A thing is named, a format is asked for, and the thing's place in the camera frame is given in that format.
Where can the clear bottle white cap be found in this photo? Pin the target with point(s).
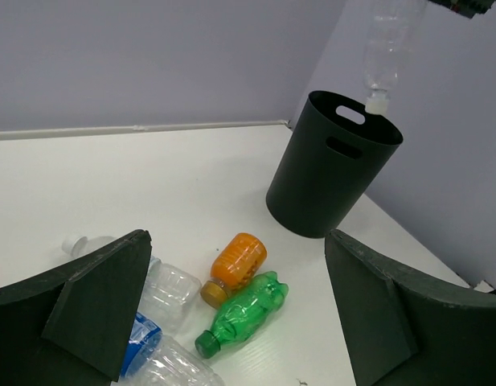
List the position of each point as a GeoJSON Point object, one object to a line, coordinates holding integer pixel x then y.
{"type": "Point", "coordinates": [392, 30]}

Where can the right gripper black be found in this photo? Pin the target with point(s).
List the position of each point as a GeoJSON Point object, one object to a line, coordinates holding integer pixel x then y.
{"type": "Point", "coordinates": [465, 8]}

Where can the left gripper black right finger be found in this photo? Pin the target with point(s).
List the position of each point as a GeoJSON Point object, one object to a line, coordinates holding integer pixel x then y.
{"type": "Point", "coordinates": [405, 327]}

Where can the green plastic bottle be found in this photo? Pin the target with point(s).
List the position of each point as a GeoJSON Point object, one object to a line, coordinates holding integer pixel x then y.
{"type": "Point", "coordinates": [239, 318]}

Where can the clear bottle green white label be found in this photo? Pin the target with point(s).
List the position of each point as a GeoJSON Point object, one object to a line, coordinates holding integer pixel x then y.
{"type": "Point", "coordinates": [168, 294]}

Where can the black plastic bin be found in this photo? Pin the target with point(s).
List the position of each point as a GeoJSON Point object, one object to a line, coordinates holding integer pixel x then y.
{"type": "Point", "coordinates": [335, 152]}

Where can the orange plastic bottle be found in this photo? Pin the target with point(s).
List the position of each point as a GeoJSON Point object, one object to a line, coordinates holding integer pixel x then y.
{"type": "Point", "coordinates": [233, 269]}

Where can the clear bottle blue label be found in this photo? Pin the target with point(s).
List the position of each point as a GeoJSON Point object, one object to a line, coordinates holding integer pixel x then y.
{"type": "Point", "coordinates": [154, 358]}

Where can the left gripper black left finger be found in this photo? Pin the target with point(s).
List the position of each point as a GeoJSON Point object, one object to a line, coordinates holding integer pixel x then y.
{"type": "Point", "coordinates": [70, 325]}

